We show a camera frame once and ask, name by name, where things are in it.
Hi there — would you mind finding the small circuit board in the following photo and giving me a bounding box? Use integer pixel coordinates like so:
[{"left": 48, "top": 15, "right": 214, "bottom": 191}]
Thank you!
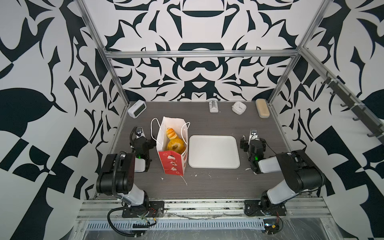
[{"left": 264, "top": 218, "right": 284, "bottom": 236}]

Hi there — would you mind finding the white digital clock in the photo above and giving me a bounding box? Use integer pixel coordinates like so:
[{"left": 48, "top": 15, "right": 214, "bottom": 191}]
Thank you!
[{"left": 128, "top": 100, "right": 147, "bottom": 119}]

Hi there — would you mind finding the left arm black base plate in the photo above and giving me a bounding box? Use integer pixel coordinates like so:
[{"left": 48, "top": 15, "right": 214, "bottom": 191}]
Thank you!
[{"left": 122, "top": 201, "right": 165, "bottom": 218}]

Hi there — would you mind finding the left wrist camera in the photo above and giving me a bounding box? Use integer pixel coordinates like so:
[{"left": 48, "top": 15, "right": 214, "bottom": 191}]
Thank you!
[{"left": 134, "top": 127, "right": 145, "bottom": 139}]

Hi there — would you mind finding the grey wall hook rail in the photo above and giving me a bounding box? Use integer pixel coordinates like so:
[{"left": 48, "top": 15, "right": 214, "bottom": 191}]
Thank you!
[{"left": 322, "top": 71, "right": 384, "bottom": 145}]

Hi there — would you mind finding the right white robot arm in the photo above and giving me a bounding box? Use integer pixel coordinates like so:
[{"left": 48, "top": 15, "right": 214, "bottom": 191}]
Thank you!
[{"left": 240, "top": 136, "right": 326, "bottom": 212}]

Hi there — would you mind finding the small white alarm clock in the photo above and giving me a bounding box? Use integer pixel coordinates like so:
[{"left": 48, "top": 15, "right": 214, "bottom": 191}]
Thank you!
[{"left": 232, "top": 102, "right": 247, "bottom": 115}]

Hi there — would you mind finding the red white paper bag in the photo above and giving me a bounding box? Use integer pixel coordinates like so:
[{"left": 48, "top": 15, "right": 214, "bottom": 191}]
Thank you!
[{"left": 150, "top": 117, "right": 190, "bottom": 176}]

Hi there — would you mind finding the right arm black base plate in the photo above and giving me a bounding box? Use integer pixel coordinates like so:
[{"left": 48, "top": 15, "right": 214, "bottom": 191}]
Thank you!
[{"left": 244, "top": 198, "right": 287, "bottom": 217}]

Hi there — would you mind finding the yellow fake bagel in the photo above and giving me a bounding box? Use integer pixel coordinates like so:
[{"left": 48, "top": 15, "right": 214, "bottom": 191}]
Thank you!
[{"left": 167, "top": 138, "right": 186, "bottom": 155}]

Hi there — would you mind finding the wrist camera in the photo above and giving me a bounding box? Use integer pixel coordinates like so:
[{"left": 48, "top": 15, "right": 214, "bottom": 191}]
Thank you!
[
  {"left": 249, "top": 129, "right": 259, "bottom": 142},
  {"left": 134, "top": 127, "right": 145, "bottom": 139}
]

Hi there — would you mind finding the black corrugated cable conduit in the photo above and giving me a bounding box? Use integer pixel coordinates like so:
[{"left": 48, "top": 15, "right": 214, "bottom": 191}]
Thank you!
[{"left": 107, "top": 206, "right": 157, "bottom": 238}]

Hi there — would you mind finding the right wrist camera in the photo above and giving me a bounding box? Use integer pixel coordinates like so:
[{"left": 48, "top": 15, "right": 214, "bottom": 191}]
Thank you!
[{"left": 249, "top": 129, "right": 259, "bottom": 142}]

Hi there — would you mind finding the beige glasses case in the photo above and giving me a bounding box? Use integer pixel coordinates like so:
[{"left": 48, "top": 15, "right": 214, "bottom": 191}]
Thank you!
[{"left": 255, "top": 99, "right": 270, "bottom": 119}]

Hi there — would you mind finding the long braided fake bread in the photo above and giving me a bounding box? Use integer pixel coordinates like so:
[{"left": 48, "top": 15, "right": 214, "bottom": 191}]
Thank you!
[{"left": 166, "top": 128, "right": 179, "bottom": 140}]

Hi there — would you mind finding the white plastic tray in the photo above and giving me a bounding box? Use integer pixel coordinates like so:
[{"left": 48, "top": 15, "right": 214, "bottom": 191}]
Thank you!
[{"left": 189, "top": 135, "right": 240, "bottom": 169}]

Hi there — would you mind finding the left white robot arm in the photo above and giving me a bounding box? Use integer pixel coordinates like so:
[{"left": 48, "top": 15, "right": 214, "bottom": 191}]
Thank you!
[{"left": 96, "top": 137, "right": 156, "bottom": 207}]

